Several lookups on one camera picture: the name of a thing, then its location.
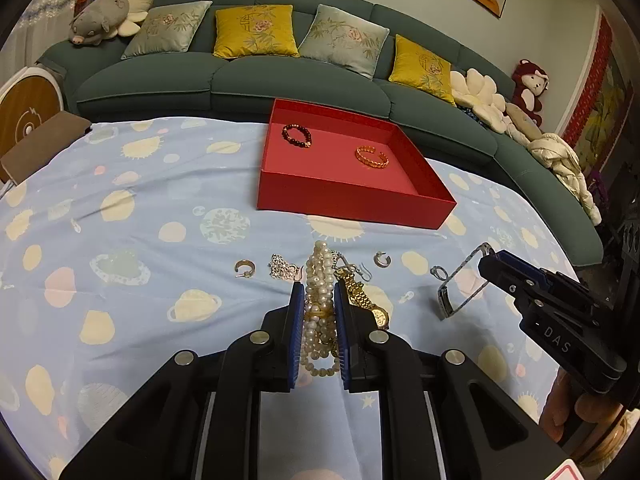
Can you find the gold wrist watch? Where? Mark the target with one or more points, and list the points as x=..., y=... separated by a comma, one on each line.
x=360, y=297

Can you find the round wooden stool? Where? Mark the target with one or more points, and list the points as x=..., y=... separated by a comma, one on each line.
x=607, y=442

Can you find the white sheer curtain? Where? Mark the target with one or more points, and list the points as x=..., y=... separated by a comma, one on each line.
x=30, y=40

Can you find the dark green sofa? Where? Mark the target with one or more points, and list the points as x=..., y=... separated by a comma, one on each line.
x=150, y=85

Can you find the gold hoop earring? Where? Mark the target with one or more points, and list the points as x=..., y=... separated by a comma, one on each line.
x=239, y=266

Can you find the light blue planet print blanket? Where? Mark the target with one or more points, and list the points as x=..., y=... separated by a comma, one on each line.
x=150, y=210

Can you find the beige plush cushion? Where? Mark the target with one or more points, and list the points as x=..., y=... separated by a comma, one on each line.
x=522, y=122

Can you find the gold bangle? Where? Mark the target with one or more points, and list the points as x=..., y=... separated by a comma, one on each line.
x=372, y=164

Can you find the red monkey plush toy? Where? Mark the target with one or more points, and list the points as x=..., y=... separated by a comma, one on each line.
x=527, y=95

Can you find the red wall hanging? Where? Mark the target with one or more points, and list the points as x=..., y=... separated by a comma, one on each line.
x=600, y=85

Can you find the white flower cushion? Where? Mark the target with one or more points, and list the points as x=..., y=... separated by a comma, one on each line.
x=480, y=92

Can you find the pink bordered white card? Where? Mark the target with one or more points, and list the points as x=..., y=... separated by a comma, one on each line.
x=567, y=472

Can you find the blue dotted cushion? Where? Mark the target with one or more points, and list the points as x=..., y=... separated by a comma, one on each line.
x=472, y=114

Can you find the red cardboard tray box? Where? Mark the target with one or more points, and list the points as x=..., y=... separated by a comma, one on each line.
x=350, y=210

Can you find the yellow embroidered cushion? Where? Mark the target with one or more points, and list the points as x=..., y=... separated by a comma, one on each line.
x=255, y=30
x=420, y=67

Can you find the silver hoop earring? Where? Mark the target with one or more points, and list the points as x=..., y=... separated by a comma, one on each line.
x=386, y=261

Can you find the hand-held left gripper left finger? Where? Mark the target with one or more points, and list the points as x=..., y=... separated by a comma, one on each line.
x=296, y=335

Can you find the round white wooden-faced appliance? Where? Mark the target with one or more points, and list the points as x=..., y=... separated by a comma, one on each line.
x=25, y=105

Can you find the cream crumpled blanket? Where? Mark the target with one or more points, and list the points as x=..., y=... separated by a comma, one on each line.
x=560, y=160

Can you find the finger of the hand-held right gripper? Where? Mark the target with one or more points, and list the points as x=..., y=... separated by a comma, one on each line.
x=510, y=262
x=522, y=302

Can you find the brown cardboard box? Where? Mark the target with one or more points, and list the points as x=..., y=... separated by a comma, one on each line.
x=45, y=145

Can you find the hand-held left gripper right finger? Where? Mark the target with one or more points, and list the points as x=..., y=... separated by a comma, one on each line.
x=342, y=340

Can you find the dark furniture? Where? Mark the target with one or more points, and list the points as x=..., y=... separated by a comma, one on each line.
x=620, y=220

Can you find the grey-green embroidered cushion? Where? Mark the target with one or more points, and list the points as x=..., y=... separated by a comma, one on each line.
x=345, y=40
x=165, y=30

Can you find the grey pig plush toy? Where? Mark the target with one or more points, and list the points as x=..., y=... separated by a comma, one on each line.
x=100, y=15

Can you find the person's right hand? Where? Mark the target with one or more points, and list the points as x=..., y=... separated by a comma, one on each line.
x=562, y=410

